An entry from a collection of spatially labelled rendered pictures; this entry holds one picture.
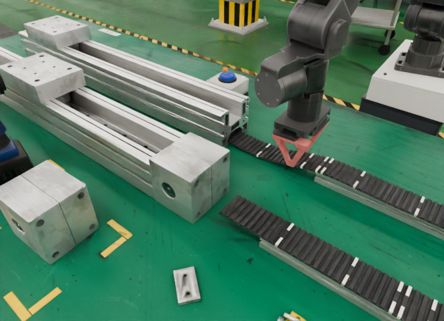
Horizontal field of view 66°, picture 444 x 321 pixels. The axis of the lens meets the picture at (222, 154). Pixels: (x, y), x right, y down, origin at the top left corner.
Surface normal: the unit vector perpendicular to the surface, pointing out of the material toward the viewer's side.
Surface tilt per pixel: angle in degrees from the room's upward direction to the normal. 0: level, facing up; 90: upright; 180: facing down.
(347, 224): 0
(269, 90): 91
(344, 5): 89
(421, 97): 90
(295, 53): 1
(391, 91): 90
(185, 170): 0
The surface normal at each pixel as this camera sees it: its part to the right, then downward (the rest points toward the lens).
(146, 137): -0.62, 0.48
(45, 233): 0.81, 0.36
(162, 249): 0.00, -0.79
